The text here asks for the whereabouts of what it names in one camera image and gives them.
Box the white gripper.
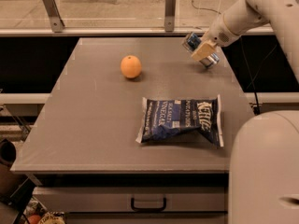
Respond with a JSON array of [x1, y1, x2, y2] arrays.
[[191, 15, 240, 61]]

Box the red bull can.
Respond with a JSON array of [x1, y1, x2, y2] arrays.
[[182, 32, 220, 68]]

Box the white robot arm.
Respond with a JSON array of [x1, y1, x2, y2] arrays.
[[192, 0, 299, 224]]

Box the orange fruit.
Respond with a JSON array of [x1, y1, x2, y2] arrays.
[[121, 55, 142, 78]]

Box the blue kettle chips bag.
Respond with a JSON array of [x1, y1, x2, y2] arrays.
[[136, 95, 224, 147]]

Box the colourful clutter on floor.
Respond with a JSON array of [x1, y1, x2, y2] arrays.
[[21, 198, 66, 224]]

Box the dark chair at left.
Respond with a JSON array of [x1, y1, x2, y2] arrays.
[[0, 139, 34, 224]]

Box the middle metal railing bracket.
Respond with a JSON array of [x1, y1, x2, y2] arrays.
[[164, 0, 176, 32]]

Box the metal railing bracket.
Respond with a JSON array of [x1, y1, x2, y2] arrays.
[[42, 0, 64, 33], [164, 0, 176, 32]]

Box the black cable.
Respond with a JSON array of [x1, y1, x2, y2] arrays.
[[188, 0, 278, 115]]

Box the left metal railing bracket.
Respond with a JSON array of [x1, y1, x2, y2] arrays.
[[42, 0, 64, 33]]

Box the grey drawer with black handle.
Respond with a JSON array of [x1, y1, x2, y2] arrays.
[[33, 187, 227, 213]]

